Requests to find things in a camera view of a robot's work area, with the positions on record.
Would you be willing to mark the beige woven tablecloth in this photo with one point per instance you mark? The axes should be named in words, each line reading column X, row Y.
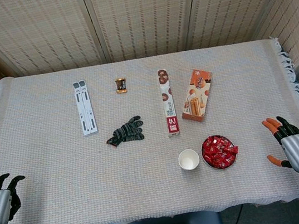
column 63, row 172

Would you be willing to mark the round steel plate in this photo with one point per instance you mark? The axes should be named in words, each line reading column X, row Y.
column 203, row 156

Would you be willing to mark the white paper cup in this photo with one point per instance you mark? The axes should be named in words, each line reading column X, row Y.
column 189, row 159

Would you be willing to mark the orange egg roll biscuit box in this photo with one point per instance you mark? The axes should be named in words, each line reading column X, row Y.
column 196, row 96

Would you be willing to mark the white folding laptop stand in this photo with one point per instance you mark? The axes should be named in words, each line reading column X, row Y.
column 85, row 107

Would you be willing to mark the long white biscuit box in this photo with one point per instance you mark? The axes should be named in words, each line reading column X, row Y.
column 169, row 106

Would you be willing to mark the dark striped knit glove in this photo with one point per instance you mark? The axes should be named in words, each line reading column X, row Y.
column 127, row 132

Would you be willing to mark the gold brown wrapped candy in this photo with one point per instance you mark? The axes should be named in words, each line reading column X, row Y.
column 121, row 85

